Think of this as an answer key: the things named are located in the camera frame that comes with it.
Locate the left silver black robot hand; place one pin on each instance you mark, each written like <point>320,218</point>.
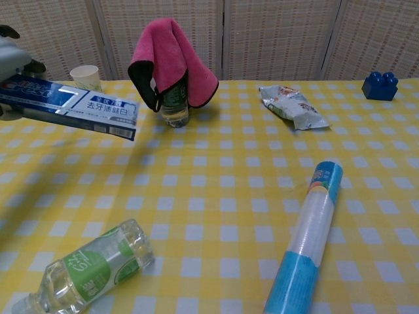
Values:
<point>13,59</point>

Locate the blue white toothpaste box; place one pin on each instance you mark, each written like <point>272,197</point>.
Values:
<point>82,108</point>

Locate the woven folding screen panel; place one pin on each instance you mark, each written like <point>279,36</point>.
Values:
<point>376,36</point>
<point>196,26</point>
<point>281,39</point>
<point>59,36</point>

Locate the white paper cup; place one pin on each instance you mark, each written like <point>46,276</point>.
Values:
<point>86,76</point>

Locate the pink microfiber cloth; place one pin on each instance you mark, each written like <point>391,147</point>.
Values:
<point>170,55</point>

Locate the clear bottle under cloth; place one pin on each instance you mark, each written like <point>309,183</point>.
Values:
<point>175,108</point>

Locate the green label plastic bottle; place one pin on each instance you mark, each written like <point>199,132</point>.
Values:
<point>88,271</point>

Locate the yellow white checked tablecloth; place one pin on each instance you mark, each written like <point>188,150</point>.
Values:
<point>209,183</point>

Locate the white snack bag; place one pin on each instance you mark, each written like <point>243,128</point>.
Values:
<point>288,106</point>

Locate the clear blue tube roll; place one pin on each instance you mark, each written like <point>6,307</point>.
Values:
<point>307,235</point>

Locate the blue toy building block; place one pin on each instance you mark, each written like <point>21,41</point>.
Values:
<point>379,86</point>

